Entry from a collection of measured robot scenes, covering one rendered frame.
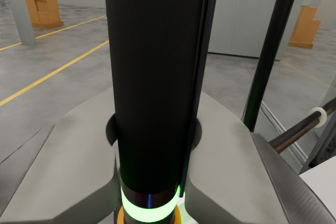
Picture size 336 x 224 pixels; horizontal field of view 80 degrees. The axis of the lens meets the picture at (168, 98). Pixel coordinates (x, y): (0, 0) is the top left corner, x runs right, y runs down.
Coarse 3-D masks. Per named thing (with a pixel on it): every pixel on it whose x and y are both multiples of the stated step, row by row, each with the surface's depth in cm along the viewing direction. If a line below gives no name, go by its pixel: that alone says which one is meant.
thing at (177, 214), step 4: (176, 204) 15; (120, 208) 14; (176, 208) 14; (120, 212) 14; (176, 212) 14; (120, 216) 14; (176, 216) 14; (180, 216) 14; (120, 220) 13; (176, 220) 13; (180, 220) 14
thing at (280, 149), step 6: (330, 108) 33; (318, 120) 31; (306, 126) 29; (312, 126) 29; (300, 132) 28; (306, 132) 29; (294, 138) 27; (282, 144) 25; (288, 144) 26; (276, 150) 24; (282, 150) 25
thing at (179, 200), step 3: (183, 195) 18; (177, 198) 18; (180, 198) 18; (183, 198) 18; (177, 201) 18; (180, 201) 18; (183, 201) 18; (177, 204) 17; (189, 219) 16; (192, 219) 16; (186, 222) 16; (189, 222) 16; (192, 222) 16; (195, 222) 16
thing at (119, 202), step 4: (120, 184) 63; (120, 188) 62; (120, 192) 62; (120, 196) 61; (120, 200) 61; (116, 204) 68; (120, 204) 60; (116, 208) 68; (116, 212) 68; (116, 216) 68; (116, 220) 69
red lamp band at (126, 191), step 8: (120, 176) 11; (176, 184) 11; (128, 192) 10; (136, 192) 10; (160, 192) 10; (168, 192) 10; (136, 200) 10; (144, 200) 10; (152, 200) 10; (160, 200) 10; (168, 200) 11
